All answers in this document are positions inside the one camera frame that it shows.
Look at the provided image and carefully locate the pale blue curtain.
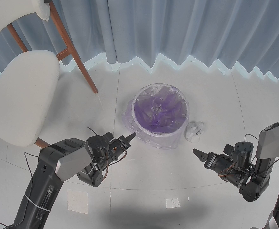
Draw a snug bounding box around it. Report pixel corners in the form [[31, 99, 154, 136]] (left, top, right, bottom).
[[0, 0, 279, 83]]

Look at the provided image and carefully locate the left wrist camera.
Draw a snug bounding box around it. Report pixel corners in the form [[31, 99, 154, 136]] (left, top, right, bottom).
[[102, 132, 115, 143]]

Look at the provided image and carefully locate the crumpled white paper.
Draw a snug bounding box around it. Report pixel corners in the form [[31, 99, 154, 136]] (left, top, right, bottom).
[[185, 121, 206, 143]]

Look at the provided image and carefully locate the white trash bin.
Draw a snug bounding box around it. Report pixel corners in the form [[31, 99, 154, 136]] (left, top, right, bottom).
[[133, 83, 190, 150]]

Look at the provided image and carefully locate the purple plastic bag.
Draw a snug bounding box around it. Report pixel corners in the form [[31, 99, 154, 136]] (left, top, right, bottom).
[[122, 82, 190, 150]]

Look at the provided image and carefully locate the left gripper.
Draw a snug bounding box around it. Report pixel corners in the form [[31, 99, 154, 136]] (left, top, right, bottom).
[[107, 132, 137, 156]]

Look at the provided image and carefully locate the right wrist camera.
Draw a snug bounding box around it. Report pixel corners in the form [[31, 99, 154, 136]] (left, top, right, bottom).
[[223, 144, 235, 157]]

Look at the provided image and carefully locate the white cushioned wooden chair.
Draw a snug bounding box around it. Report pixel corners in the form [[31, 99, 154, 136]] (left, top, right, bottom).
[[0, 0, 99, 149]]

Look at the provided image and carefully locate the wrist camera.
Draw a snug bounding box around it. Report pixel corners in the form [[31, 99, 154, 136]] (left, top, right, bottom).
[[102, 132, 115, 143], [223, 144, 235, 157]]

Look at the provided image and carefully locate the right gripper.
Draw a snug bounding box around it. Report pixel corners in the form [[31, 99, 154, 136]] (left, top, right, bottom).
[[192, 148, 233, 176]]

